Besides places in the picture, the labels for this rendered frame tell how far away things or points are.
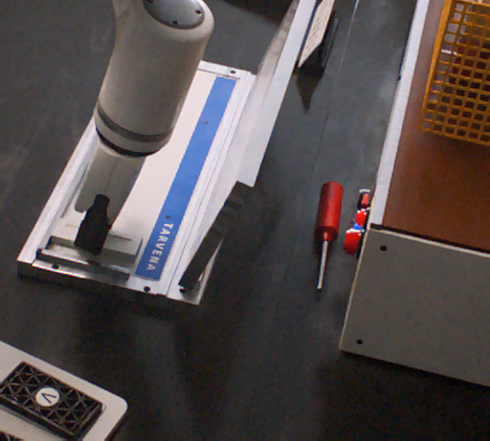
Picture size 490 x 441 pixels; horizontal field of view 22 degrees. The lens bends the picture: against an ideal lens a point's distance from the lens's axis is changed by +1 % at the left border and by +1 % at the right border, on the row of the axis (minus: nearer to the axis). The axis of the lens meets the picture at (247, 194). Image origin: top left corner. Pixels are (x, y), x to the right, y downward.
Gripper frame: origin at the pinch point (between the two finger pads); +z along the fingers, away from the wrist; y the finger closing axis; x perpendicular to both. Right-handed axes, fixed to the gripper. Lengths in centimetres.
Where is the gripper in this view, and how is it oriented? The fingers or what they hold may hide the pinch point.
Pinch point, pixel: (96, 226)
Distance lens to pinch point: 143.7
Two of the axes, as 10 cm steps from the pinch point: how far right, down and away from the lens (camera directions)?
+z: -3.2, 6.8, 6.6
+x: 9.2, 3.8, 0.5
